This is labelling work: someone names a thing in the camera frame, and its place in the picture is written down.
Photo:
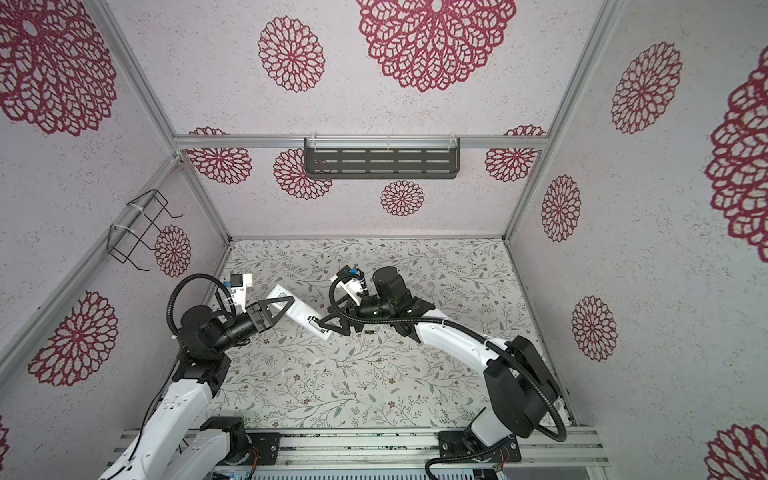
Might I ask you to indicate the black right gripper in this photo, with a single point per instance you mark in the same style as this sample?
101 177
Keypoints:
350 313

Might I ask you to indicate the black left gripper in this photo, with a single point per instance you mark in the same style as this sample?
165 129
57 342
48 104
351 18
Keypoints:
260 318

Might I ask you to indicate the white remote control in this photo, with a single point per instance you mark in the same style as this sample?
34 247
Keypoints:
302 313

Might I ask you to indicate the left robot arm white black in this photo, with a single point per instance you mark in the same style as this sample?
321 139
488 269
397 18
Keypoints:
203 367

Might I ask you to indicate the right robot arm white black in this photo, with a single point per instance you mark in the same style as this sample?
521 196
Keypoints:
520 387

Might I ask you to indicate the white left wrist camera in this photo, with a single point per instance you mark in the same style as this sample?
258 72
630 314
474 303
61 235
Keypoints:
238 284

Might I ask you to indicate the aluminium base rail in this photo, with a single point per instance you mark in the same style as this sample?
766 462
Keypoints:
405 448

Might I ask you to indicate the dark metal wall shelf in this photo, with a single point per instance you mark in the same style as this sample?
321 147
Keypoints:
389 159

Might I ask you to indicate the black wire wall basket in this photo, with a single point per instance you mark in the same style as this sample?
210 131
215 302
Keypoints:
125 237

